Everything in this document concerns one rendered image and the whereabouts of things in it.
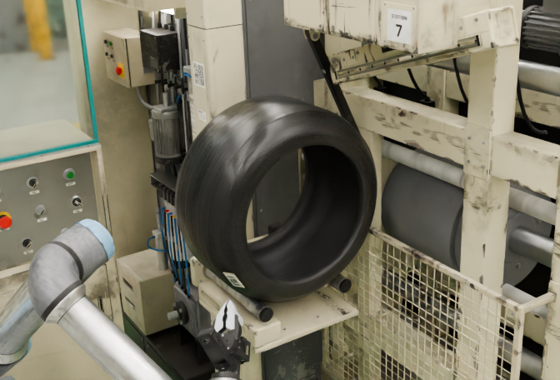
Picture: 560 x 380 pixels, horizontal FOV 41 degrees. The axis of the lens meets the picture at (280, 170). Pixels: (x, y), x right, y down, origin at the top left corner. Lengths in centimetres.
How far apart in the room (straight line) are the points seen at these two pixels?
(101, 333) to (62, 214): 97
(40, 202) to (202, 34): 79
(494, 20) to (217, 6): 80
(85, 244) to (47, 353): 101
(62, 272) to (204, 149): 57
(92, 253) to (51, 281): 13
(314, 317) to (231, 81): 76
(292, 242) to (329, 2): 79
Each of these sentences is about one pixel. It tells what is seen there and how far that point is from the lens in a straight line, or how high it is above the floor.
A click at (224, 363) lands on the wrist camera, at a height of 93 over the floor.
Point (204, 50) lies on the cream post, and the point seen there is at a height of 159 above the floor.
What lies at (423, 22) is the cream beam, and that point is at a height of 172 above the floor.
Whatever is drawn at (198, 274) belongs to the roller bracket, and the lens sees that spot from 244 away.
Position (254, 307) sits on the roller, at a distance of 220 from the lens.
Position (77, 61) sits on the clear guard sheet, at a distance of 250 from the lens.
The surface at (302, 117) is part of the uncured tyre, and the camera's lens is 205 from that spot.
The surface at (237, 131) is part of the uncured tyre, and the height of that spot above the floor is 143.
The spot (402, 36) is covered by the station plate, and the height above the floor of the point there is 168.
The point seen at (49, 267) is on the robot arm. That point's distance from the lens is 175.
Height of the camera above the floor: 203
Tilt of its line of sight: 20 degrees down
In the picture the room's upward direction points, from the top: 2 degrees counter-clockwise
